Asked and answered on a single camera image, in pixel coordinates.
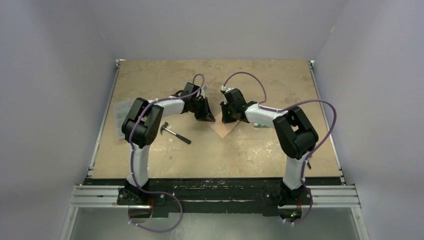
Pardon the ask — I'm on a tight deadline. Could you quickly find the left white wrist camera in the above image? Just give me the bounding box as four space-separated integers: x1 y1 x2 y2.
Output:
199 85 208 98

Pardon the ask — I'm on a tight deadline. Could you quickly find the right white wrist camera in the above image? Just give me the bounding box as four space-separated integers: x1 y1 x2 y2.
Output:
220 85 235 96

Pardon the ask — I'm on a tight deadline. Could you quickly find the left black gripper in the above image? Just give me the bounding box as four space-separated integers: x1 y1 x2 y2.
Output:
190 97 215 122

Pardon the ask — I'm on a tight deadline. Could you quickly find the aluminium frame rail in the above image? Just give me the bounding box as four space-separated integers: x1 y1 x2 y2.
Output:
69 185 361 208

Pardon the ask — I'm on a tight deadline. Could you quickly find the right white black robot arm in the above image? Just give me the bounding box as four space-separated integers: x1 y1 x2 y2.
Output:
220 86 319 204

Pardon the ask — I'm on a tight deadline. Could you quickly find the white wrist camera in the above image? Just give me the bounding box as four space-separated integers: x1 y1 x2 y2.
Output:
220 85 235 96
199 85 208 98

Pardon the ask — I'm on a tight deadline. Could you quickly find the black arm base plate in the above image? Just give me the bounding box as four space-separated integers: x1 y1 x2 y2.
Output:
117 177 312 220

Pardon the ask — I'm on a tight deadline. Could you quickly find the green white glue stick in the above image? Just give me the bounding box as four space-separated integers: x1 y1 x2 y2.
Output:
253 122 269 128

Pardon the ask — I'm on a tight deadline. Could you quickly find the clear plastic organizer box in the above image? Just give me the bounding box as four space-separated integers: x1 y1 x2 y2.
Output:
113 98 134 140

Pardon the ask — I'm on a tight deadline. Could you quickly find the small black hammer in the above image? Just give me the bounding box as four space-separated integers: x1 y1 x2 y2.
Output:
160 121 192 145

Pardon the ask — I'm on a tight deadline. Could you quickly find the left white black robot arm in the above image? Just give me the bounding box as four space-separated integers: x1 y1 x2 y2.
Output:
121 82 216 205

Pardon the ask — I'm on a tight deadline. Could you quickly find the brown envelope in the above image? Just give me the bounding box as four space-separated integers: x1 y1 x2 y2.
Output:
207 112 239 139

